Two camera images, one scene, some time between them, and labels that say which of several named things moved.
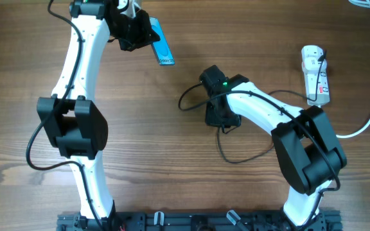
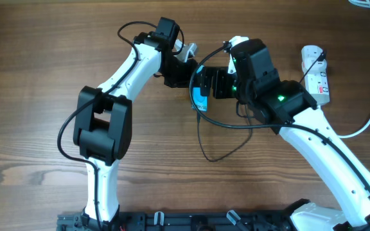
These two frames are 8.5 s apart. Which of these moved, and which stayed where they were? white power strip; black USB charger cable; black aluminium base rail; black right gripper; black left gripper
Moved: black USB charger cable; black left gripper; black right gripper
Stayed: black aluminium base rail; white power strip
